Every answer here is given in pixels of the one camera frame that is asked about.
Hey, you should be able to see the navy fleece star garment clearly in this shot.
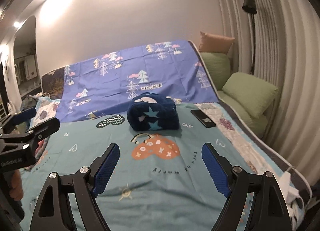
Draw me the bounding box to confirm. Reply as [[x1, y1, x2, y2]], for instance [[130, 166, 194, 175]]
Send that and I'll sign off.
[[127, 93, 180, 131]]

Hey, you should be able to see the pile of dark clothes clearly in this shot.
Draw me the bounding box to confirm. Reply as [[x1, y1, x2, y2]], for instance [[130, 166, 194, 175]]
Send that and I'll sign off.
[[20, 93, 43, 112]]

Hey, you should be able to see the person's left hand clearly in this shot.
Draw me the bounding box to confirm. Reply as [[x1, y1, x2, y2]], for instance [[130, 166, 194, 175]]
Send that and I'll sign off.
[[10, 170, 23, 201]]

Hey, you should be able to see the folded floral patterned garment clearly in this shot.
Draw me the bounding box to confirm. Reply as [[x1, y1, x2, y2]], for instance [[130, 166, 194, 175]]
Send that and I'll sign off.
[[33, 137, 49, 166]]

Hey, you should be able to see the black smartphone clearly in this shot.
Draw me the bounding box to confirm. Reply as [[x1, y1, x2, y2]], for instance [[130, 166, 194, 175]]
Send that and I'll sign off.
[[190, 109, 216, 128]]

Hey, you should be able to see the seashell print quilt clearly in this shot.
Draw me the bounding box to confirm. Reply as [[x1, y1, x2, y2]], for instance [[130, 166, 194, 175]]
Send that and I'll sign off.
[[195, 100, 313, 212]]

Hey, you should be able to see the teal printed bed sheet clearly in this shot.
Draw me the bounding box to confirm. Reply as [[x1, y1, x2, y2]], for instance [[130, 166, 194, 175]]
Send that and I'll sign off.
[[18, 101, 286, 231]]

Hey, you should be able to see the green cushion near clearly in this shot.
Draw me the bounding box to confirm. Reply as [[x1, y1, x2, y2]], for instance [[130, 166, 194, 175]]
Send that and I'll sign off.
[[222, 72, 278, 119]]

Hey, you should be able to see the green cushion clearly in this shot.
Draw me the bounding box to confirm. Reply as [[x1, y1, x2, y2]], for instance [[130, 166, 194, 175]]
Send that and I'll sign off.
[[200, 52, 231, 91], [222, 72, 278, 119]]

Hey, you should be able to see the purple tree print sheet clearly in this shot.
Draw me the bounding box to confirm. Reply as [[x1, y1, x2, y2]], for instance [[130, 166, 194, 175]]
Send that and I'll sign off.
[[56, 40, 218, 122]]

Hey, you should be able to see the green cushion far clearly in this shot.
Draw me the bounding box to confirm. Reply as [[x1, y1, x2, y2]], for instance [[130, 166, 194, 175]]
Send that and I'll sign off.
[[200, 52, 231, 91]]

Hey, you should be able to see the orange pillow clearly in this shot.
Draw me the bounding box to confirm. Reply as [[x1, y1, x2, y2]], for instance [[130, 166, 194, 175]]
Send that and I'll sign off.
[[199, 31, 235, 54]]

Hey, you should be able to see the black floor lamp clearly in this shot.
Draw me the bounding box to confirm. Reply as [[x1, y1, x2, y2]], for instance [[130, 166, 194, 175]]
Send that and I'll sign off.
[[242, 0, 257, 75]]

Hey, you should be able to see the beige pleated curtain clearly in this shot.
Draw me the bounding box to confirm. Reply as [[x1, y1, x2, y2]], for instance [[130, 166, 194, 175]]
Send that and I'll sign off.
[[219, 0, 319, 184]]

